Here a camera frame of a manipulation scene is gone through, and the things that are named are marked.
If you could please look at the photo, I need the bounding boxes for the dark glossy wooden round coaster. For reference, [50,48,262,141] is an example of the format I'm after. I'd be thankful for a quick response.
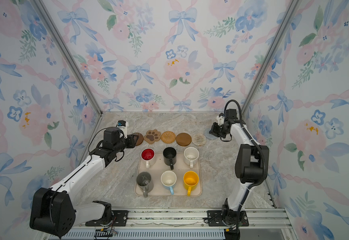
[132,133,144,146]

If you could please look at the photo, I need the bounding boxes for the cork paw print coaster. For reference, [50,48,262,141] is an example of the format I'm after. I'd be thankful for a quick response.
[144,130,161,144]

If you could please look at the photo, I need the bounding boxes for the plain round wooden coaster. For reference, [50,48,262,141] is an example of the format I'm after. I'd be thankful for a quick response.
[175,133,192,147]

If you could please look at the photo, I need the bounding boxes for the woven rattan round coaster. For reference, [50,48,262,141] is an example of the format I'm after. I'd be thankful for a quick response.
[161,131,176,144]

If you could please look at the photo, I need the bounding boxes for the grey woven round coaster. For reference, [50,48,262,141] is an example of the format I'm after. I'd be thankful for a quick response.
[203,128,218,141]

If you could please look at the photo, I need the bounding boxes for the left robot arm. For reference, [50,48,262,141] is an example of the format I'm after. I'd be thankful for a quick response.
[30,121,139,238]

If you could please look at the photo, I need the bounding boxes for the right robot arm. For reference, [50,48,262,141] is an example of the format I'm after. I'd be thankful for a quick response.
[209,115,269,227]

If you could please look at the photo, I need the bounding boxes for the white mug red inside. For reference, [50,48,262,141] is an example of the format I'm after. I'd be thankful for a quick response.
[141,148,157,169]

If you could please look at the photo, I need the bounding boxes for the cream white mug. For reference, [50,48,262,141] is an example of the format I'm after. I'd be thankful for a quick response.
[183,147,199,169]

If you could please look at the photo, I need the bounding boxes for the black mug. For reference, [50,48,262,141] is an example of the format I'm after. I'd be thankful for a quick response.
[163,147,177,170]

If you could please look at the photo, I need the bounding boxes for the grey glass mug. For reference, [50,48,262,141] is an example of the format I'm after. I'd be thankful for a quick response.
[136,172,154,198]

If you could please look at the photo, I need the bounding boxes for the beige serving tray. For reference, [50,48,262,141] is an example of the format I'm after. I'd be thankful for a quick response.
[135,153,202,198]

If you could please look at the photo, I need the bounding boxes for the yellow mug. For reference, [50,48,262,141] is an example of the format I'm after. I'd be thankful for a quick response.
[183,171,199,197]

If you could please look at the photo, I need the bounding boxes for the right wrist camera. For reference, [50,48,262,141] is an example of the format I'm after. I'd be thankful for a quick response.
[216,109,238,126]

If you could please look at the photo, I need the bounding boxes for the white mug blue handle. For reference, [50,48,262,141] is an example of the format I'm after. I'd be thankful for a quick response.
[161,171,177,195]

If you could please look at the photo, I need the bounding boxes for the aluminium frame post left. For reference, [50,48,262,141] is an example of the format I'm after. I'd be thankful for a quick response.
[31,1,103,116]

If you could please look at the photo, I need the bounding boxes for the aluminium frame post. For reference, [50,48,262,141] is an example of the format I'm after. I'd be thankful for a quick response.
[31,1,103,116]
[242,0,300,114]

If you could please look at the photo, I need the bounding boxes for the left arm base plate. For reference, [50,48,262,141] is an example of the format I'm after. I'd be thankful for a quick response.
[85,210,129,228]

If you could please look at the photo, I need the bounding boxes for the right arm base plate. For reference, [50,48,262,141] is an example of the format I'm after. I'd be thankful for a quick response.
[204,210,249,228]

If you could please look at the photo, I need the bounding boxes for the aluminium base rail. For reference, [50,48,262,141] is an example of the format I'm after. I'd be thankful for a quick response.
[62,208,297,240]

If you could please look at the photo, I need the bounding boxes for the aluminium frame post right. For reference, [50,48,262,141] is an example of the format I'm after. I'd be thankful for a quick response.
[242,0,300,114]

